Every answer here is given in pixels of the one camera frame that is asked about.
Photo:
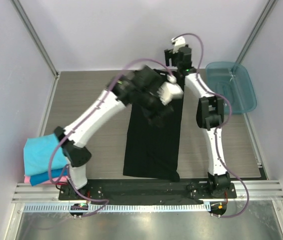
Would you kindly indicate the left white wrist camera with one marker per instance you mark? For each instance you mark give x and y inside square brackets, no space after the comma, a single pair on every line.
[170,90]

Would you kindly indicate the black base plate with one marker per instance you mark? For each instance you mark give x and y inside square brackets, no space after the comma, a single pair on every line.
[153,192]

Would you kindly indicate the slotted cable duct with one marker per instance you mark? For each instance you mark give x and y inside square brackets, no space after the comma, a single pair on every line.
[87,208]

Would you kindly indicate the frame post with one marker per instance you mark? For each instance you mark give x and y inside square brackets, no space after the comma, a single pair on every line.
[34,36]
[261,20]

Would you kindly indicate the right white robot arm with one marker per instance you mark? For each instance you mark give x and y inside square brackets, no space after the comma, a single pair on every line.
[209,118]

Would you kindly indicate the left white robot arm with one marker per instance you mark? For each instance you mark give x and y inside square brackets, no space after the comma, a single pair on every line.
[147,88]

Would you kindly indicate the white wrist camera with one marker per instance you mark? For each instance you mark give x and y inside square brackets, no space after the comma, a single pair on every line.
[170,90]
[178,42]

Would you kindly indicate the pink folded shirt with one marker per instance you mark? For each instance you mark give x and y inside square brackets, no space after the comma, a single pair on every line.
[42,180]

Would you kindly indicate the left frame post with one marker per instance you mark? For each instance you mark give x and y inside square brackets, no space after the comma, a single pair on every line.
[34,36]

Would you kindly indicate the light blue folded shirt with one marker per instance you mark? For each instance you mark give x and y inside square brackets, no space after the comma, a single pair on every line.
[37,153]

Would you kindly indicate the black t shirt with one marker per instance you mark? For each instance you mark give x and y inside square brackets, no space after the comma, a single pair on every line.
[153,140]

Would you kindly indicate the teal plastic bin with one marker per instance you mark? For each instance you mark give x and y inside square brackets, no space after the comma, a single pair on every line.
[232,81]

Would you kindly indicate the aluminium extrusion rail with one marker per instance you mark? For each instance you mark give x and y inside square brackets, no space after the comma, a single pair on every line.
[257,190]

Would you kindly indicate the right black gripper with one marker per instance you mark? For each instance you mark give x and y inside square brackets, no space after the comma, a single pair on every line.
[170,55]

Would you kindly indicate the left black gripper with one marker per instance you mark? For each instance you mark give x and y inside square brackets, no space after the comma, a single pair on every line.
[154,118]

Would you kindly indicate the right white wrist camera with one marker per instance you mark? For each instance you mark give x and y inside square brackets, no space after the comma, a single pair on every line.
[178,42]

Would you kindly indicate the dark blue folded shirt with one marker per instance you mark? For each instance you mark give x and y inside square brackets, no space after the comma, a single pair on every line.
[54,173]

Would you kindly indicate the right frame post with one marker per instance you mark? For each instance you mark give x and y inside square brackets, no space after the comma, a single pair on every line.
[261,20]

